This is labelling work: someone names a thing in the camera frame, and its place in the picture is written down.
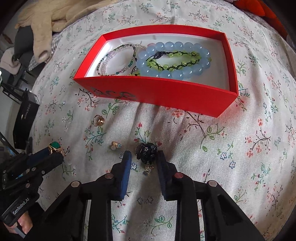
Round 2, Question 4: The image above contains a green stone gold ring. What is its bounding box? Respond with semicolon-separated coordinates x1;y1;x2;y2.
48;141;64;155

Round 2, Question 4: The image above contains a black beaded flower brooch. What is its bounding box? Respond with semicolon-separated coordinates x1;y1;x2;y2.
135;143;158;176

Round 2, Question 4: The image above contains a left hand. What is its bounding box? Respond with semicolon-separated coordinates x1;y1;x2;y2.
4;211;33;235

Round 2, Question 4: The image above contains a black box beside bed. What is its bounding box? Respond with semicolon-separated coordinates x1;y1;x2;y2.
13;91;40;150

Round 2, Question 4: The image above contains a floral bed sheet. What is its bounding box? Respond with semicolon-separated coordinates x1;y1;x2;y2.
32;1;295;240

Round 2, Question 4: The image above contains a red Ace box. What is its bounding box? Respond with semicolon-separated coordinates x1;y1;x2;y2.
74;25;238;117

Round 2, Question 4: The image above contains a beige fleece blanket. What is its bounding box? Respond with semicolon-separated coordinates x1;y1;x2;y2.
15;0;118;63

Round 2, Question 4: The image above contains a red plush toy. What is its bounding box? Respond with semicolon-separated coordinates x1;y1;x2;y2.
233;0;288;40

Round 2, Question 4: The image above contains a blue bead bracelet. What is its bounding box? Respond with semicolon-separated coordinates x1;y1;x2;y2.
135;41;212;81

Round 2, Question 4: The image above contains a green bead black cord bracelet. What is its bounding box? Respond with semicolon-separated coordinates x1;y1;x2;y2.
145;50;212;72

